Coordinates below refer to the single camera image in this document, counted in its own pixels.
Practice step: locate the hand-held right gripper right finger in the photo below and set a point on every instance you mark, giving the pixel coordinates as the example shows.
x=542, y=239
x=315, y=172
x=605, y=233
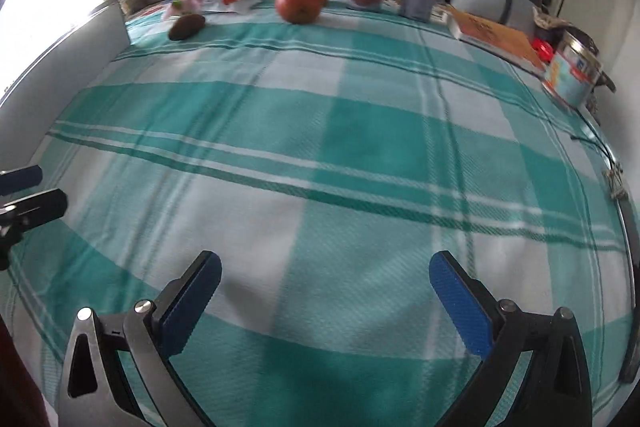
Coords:
x=460, y=302

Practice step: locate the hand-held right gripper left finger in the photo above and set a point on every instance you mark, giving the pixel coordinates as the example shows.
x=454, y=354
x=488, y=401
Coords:
x=192, y=302

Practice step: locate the red apple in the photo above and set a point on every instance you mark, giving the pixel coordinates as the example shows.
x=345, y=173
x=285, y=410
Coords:
x=299, y=3

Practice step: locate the brown kiwi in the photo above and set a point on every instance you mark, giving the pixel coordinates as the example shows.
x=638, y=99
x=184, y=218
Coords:
x=186, y=28

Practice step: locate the white bed side board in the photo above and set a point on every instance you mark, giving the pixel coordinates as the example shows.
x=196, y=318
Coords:
x=65, y=67

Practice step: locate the green white plaid bed sheet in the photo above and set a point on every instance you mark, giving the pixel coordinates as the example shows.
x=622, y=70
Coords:
x=325, y=147

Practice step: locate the metal tin with colourful label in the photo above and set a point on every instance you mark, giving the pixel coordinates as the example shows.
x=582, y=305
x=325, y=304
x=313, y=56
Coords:
x=570, y=74

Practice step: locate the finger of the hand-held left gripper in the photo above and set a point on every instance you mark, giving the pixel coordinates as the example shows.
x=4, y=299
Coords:
x=47, y=205
x=22, y=178

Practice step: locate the orange cover book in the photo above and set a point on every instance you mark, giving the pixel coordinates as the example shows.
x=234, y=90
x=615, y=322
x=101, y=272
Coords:
x=500, y=38

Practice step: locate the pink snack packet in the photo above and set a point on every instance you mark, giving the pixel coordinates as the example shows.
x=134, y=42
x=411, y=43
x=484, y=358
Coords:
x=182, y=6

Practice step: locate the metal key bunch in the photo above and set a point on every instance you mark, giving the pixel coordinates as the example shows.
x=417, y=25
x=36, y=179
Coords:
x=616, y=184

